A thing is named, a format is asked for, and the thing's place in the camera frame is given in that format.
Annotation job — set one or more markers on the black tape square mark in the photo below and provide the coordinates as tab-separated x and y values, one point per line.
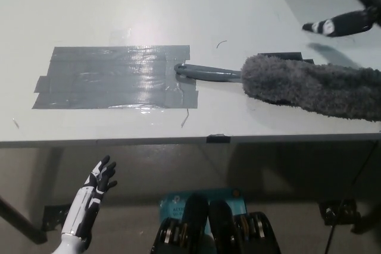
285	55

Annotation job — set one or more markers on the small black tape strip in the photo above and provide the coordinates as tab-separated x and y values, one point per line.
218	138

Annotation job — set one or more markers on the thin dark thread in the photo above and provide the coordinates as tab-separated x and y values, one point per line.
220	43

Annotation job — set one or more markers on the grey duct tape patch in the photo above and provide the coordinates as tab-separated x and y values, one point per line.
113	78

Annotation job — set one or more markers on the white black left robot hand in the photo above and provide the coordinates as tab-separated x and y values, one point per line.
89	200

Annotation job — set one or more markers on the grey fluffy duster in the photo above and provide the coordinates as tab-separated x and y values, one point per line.
297	84

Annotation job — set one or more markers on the black slanted table leg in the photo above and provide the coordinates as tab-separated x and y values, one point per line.
21	219

